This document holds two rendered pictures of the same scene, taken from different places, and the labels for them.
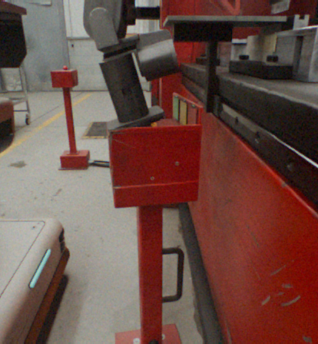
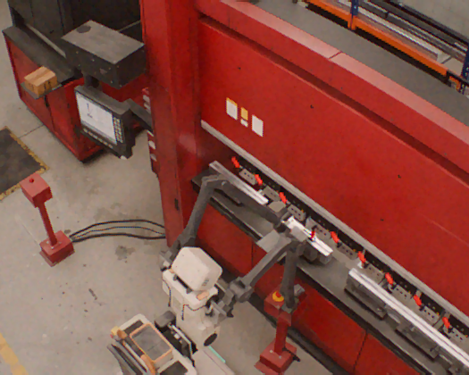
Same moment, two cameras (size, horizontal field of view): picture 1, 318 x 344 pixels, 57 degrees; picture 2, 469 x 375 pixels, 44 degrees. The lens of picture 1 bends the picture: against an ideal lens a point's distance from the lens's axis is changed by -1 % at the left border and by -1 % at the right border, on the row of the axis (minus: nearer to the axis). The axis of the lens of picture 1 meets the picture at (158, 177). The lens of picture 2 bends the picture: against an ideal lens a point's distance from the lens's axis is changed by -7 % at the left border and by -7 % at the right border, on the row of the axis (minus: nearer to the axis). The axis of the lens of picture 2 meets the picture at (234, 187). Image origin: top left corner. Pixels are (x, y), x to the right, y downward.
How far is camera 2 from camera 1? 3.41 m
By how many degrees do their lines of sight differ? 40
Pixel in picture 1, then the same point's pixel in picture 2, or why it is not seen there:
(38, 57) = not seen: outside the picture
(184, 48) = (192, 170)
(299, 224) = (340, 315)
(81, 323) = (230, 362)
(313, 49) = (325, 259)
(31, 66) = not seen: outside the picture
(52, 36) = not seen: outside the picture
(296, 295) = (341, 324)
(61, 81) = (42, 198)
